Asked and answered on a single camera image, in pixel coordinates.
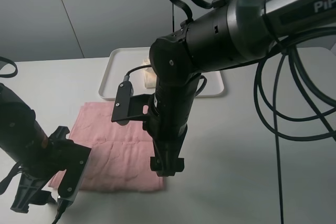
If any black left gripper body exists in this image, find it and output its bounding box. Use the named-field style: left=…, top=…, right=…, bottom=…
left=11, top=126, right=83, bottom=212

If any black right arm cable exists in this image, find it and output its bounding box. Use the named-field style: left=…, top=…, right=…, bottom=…
left=123, top=0, right=336, bottom=224

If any pink towel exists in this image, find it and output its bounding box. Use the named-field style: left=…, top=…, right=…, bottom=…
left=48, top=102, right=166, bottom=193

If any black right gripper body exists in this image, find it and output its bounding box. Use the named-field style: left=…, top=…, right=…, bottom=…
left=145, top=76, right=196, bottom=177

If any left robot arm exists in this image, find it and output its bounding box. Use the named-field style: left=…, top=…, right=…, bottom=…
left=1, top=84, right=91, bottom=214

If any white plastic tray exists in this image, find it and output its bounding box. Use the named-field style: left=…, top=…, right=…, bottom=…
left=98, top=47, right=225, bottom=101

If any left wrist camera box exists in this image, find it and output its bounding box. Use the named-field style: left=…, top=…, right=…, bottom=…
left=58, top=145, right=91, bottom=206

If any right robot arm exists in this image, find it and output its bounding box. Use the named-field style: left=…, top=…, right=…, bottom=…
left=146, top=0, right=335, bottom=177

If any cream white towel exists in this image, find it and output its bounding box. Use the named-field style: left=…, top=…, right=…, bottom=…
left=142, top=67, right=157, bottom=89

